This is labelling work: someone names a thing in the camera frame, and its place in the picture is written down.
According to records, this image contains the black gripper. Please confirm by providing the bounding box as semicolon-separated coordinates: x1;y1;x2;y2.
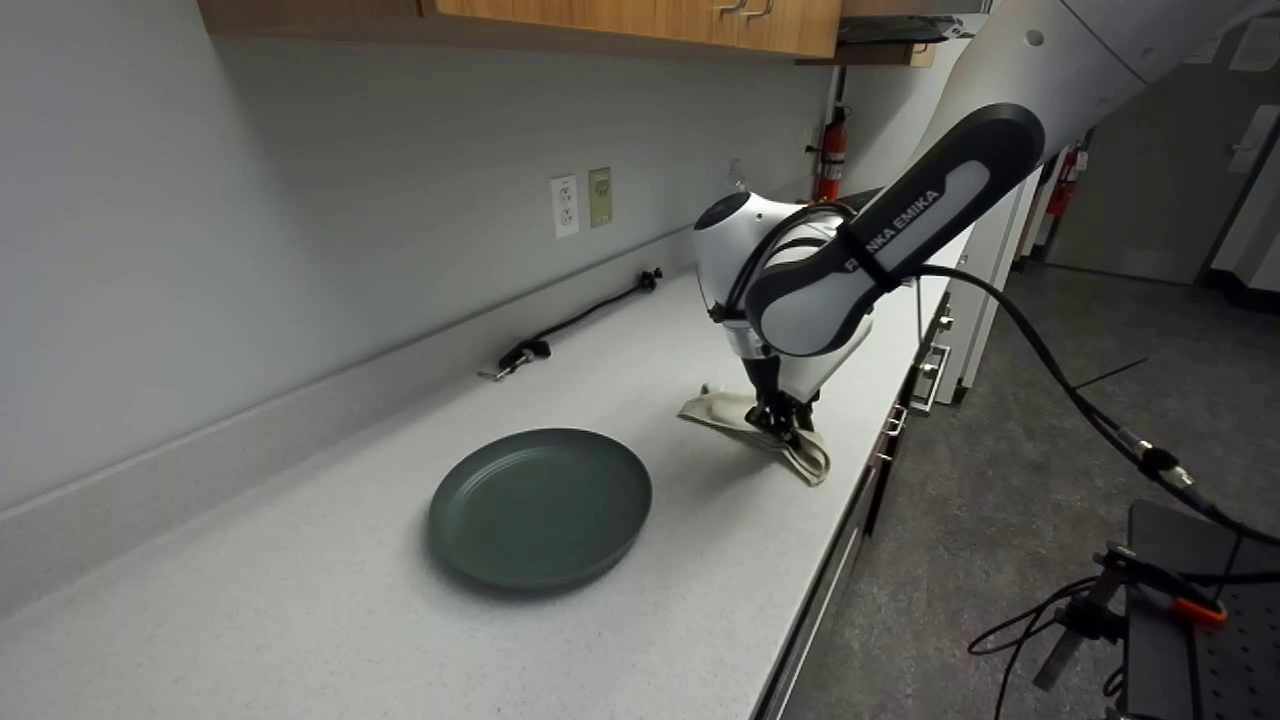
741;348;823;453

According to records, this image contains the beige stained cloth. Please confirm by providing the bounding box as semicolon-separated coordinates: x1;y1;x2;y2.
671;382;836;493

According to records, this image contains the dark green plate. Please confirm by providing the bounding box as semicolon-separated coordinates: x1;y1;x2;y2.
425;424;655;599

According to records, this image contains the red fire extinguisher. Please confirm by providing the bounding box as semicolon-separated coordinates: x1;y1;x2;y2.
1046;144;1088;225
809;106;853;214

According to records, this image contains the black perforated side table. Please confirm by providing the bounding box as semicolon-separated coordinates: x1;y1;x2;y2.
1122;497;1280;720

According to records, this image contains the silver drawer handle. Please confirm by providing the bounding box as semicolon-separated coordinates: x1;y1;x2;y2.
875;401;912;464
912;341;952;411

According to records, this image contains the dishwasher with long handle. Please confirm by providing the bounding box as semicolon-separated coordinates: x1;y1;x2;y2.
748;456;897;720

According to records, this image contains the black power cord with plug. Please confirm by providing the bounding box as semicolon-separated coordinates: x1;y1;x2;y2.
494;264;669;382

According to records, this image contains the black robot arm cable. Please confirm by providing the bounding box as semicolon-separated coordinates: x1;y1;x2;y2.
918;262;1280;553

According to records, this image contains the beige wall switch plate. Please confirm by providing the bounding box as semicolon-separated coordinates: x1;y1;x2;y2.
585;166;615;232

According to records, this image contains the white wall outlet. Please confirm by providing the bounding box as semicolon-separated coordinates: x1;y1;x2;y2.
548;171;589;244

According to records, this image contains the black floor cable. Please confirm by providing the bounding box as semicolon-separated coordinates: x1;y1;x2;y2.
964;571;1135;720

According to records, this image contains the orange handled clamp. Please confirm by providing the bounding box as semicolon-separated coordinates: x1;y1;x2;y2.
1095;543;1237;635

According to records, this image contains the wooden wall cabinet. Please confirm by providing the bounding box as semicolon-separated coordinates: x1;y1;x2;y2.
197;0;848;66

